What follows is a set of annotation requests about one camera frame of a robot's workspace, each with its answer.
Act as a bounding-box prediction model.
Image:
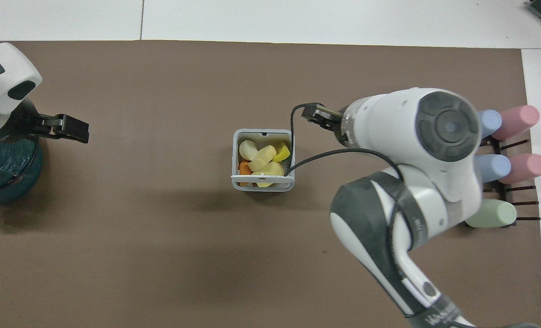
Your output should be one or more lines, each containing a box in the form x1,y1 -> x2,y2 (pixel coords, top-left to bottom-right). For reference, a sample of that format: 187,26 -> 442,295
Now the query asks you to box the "teal ribbed trash bin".
0,136 -> 44,205

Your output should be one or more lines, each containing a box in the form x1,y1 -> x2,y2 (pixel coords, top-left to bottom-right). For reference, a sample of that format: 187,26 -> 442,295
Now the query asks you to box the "black cable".
284,103 -> 411,256

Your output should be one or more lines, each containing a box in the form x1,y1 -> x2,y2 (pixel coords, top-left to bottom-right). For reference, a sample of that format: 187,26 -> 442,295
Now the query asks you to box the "pink cup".
499,154 -> 541,185
492,105 -> 541,141

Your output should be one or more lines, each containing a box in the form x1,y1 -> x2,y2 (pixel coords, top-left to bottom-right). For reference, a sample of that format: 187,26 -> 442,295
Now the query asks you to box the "grey square basket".
231,129 -> 296,193

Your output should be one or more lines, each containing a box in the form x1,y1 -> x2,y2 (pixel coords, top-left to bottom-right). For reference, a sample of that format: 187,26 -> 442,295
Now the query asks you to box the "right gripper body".
317,107 -> 347,138

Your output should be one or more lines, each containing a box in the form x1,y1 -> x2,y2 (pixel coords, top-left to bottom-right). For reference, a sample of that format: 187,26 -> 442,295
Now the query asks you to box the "bright yellow food piece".
273,141 -> 291,163

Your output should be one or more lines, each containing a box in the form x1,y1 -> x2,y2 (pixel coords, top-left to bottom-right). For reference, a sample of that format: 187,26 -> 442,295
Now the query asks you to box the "blue cup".
475,154 -> 512,184
478,110 -> 503,139

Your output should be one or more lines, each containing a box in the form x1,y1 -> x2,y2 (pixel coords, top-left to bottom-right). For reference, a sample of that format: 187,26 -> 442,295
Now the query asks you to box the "white food piece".
239,140 -> 259,161

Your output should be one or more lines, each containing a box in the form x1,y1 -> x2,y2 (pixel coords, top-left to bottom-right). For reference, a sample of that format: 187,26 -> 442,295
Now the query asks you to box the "pale yellow food piece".
248,145 -> 278,172
251,161 -> 285,188

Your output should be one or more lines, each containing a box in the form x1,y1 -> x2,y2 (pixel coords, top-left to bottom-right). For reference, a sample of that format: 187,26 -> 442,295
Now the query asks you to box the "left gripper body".
0,99 -> 43,141

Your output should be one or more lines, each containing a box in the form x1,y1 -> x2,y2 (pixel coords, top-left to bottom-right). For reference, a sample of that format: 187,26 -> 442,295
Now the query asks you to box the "green cup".
464,199 -> 518,229

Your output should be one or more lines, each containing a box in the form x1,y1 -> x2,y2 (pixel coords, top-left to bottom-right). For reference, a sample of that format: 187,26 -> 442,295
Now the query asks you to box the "black cup rack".
478,136 -> 541,225

